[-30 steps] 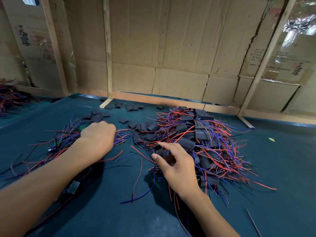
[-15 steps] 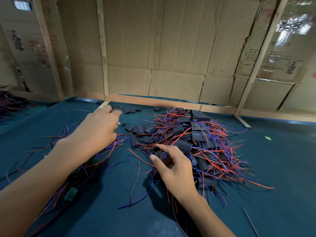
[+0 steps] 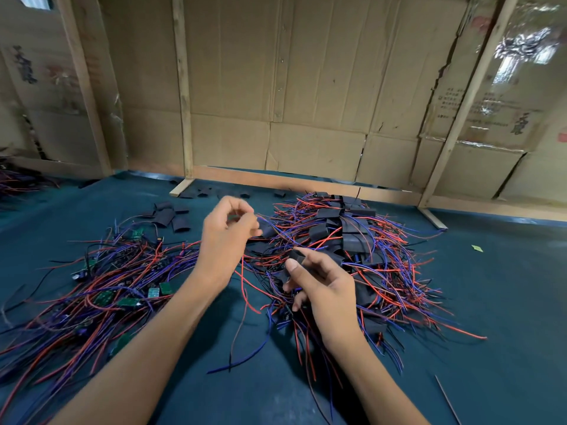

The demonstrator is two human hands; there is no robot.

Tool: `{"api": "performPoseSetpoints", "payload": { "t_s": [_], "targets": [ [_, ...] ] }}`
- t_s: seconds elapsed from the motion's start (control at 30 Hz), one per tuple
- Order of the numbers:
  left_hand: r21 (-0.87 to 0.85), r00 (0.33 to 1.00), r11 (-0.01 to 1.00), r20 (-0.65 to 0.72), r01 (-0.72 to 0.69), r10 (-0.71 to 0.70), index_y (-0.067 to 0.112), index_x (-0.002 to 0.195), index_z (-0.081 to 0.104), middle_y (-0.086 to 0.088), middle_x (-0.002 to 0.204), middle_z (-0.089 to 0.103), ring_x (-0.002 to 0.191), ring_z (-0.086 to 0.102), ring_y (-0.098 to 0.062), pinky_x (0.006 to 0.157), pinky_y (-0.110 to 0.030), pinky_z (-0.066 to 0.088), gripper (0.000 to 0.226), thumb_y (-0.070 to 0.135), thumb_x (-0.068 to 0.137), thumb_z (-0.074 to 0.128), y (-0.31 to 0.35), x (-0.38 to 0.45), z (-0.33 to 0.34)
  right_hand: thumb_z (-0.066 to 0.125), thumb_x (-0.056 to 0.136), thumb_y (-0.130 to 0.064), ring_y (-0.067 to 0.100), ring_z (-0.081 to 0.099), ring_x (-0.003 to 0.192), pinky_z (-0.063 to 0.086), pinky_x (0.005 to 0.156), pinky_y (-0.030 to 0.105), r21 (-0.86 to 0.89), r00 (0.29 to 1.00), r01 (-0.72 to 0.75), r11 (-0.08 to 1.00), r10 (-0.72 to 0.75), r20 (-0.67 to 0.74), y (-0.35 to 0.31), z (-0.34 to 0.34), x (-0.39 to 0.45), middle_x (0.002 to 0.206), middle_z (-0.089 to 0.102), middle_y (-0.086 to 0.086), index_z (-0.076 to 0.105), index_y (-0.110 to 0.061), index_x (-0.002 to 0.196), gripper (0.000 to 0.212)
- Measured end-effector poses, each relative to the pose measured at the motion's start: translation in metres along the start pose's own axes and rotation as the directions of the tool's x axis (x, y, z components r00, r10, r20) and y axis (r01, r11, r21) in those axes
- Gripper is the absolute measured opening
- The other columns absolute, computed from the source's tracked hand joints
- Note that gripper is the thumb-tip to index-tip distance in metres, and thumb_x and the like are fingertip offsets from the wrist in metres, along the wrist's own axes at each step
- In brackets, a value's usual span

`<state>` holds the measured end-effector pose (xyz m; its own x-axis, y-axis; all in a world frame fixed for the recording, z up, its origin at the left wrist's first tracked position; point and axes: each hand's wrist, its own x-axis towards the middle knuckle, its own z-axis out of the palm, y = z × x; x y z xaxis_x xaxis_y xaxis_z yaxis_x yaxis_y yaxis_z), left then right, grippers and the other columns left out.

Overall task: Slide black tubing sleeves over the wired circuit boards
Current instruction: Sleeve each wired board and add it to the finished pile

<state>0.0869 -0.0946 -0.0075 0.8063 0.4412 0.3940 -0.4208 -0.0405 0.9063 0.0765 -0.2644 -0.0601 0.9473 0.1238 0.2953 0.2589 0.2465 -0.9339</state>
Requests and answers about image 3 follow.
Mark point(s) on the clear plastic sheet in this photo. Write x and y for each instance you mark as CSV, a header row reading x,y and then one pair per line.
x,y
527,66

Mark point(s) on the person's left hand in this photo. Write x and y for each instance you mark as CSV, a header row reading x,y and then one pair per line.
x,y
223,248

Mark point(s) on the pile of sleeved wired boards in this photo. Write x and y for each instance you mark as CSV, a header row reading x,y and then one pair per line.
x,y
359,243

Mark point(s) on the pale slanted wooden post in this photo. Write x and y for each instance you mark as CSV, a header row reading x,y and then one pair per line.
x,y
469,97

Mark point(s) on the pile of black sleeve pieces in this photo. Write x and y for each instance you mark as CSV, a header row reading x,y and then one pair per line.
x,y
164,217

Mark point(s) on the black heat-shrink sleeve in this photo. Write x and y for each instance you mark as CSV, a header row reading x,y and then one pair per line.
x,y
295,257

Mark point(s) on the thin wooden post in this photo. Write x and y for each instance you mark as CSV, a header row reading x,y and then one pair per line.
x,y
183,84

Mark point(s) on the wooden ledge board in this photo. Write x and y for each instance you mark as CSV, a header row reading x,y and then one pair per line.
x,y
266,177

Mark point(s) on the person's right hand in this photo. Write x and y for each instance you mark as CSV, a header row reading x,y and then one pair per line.
x,y
332,301

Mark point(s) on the person's left forearm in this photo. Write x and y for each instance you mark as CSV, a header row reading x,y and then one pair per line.
x,y
133,367

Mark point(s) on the small green scrap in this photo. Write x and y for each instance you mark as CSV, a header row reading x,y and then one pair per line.
x,y
477,248

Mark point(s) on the pile of unsleeved wired boards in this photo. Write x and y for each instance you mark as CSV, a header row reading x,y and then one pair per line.
x,y
89,296

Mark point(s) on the person's right forearm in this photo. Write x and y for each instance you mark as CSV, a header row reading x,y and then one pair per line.
x,y
381,389

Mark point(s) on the wide wooden post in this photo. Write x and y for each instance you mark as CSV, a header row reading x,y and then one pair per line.
x,y
84,84

